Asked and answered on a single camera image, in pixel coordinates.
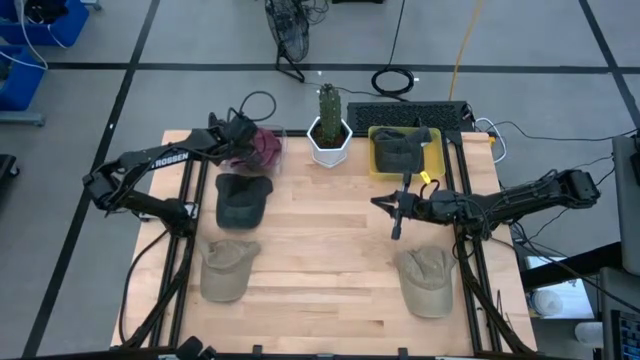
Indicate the white hexagonal plant pot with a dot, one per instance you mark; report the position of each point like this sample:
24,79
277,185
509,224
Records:
327,155

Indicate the clear plastic bin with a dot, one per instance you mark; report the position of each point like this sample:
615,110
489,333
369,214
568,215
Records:
277,170

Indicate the tall green cactus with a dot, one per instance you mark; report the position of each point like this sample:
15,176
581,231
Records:
330,112

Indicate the black table edge clamp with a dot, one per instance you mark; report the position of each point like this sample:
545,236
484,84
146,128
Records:
257,350
402,353

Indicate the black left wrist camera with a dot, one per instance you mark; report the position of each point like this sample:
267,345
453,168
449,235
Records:
243,131

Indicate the beige baseball cap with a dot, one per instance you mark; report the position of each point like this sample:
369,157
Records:
427,282
225,272

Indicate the dark grey baseball cap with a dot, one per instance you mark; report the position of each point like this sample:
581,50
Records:
242,202
400,150

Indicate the maroon baseball cap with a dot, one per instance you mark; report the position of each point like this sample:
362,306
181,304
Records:
267,145

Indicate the white round container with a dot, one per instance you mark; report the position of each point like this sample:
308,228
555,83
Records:
589,335

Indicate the black aluminium rig frame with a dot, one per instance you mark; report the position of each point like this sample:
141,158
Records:
175,280

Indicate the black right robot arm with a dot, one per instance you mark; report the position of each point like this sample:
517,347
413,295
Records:
525,197

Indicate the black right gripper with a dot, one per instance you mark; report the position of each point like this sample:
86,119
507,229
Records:
435,207

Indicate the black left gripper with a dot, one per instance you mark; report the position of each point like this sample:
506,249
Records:
235,150

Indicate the black vented computer case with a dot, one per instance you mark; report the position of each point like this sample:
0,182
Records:
407,116

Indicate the grey desk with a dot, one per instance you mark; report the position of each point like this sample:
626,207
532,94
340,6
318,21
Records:
606,300

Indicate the black computer keyboard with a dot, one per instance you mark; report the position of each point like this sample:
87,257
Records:
629,335

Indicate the blue plastic bin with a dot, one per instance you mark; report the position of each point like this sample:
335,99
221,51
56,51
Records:
65,27
25,85

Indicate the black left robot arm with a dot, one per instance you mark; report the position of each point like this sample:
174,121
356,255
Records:
165,160

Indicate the yellow plastic bin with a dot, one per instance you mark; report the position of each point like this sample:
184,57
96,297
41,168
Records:
435,160

